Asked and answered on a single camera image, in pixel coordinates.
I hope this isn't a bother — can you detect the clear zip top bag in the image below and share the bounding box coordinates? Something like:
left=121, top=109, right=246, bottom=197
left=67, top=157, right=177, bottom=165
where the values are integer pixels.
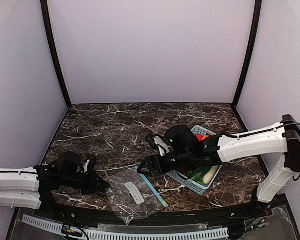
left=105, top=167, right=168, bottom=225

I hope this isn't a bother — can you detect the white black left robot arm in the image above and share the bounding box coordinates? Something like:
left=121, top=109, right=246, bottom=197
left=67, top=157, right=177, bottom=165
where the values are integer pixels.
left=0, top=151, right=110, bottom=210

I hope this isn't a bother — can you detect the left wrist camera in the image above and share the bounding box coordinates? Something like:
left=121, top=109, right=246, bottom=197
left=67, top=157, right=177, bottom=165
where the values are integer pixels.
left=83, top=155, right=97, bottom=173

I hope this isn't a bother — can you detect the green cucumber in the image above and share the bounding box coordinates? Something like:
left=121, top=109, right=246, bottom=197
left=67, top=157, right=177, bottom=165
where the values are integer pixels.
left=189, top=166, right=211, bottom=185

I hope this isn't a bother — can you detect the black front rail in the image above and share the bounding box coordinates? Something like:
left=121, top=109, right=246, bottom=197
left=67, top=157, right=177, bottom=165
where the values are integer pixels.
left=34, top=203, right=273, bottom=227

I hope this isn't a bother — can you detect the white slotted cable duct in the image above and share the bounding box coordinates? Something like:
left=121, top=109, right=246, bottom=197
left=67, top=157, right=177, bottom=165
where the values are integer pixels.
left=22, top=214, right=229, bottom=240

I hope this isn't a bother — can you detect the white radish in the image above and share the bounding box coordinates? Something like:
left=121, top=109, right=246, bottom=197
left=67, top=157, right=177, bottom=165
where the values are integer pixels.
left=202, top=166, right=219, bottom=185

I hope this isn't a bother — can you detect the light blue plastic basket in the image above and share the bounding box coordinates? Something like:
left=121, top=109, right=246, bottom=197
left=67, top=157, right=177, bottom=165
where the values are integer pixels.
left=164, top=125, right=223, bottom=196

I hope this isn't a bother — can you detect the green leafy vegetable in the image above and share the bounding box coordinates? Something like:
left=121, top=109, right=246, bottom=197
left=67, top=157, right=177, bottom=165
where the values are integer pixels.
left=178, top=165, right=198, bottom=179

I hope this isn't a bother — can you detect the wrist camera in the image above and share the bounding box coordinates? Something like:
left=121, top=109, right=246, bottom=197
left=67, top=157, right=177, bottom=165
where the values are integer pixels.
left=83, top=155, right=97, bottom=173
left=145, top=133, right=171, bottom=156

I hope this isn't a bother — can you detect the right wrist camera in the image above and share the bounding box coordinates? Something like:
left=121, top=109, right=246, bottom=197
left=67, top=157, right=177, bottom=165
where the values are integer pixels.
left=145, top=133, right=171, bottom=156

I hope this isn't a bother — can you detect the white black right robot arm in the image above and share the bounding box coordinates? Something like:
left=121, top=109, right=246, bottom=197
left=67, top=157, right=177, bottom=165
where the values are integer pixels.
left=137, top=114, right=300, bottom=204

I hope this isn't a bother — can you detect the pink red apple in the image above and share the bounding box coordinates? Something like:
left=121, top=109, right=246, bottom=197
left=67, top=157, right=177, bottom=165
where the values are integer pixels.
left=194, top=134, right=204, bottom=142

